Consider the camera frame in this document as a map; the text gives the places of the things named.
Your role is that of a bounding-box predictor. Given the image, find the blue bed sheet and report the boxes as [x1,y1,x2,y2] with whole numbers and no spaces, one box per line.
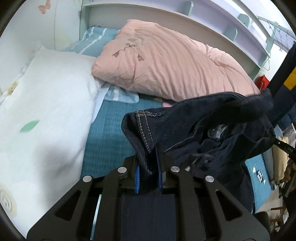
[81,92,276,212]

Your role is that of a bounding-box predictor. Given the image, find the white pillow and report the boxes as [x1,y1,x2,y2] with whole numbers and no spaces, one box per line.
[1,47,103,235]

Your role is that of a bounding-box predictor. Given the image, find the light blue striped pillow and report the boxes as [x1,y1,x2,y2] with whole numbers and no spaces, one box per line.
[62,26,139,103]

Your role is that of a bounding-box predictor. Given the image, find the pink quilt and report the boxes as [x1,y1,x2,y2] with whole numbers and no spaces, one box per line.
[92,20,259,102]

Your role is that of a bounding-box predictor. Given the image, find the dark blue denim jeans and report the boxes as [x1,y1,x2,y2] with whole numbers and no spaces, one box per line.
[121,89,275,211]

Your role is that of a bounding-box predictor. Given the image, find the red object by bed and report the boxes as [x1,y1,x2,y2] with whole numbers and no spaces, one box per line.
[254,75,270,91]

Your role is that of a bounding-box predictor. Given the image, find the white headboard shelf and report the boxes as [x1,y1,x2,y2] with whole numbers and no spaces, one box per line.
[79,1,273,79]

